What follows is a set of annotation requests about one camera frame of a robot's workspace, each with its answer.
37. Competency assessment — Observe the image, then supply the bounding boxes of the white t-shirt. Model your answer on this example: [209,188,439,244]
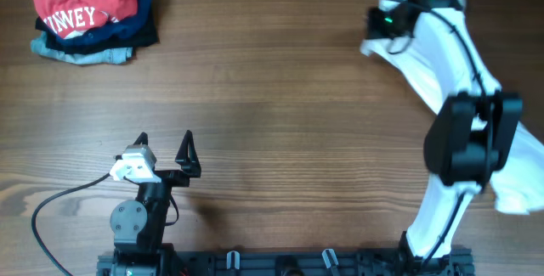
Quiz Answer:
[359,0,544,216]

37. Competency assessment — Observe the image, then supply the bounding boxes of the left black camera cable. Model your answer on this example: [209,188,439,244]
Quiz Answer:
[31,172,112,276]

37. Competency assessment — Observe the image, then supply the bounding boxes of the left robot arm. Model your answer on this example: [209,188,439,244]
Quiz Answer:
[96,130,201,276]

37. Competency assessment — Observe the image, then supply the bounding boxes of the navy blue folded garment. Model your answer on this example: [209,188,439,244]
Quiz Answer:
[48,0,152,47]

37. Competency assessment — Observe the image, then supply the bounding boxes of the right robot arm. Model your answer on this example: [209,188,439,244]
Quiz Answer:
[361,0,523,275]

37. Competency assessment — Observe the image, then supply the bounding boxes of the light blue folded jeans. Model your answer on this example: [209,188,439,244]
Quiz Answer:
[31,32,133,65]

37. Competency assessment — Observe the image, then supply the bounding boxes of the black folded garment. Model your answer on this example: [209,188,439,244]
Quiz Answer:
[35,10,158,54]

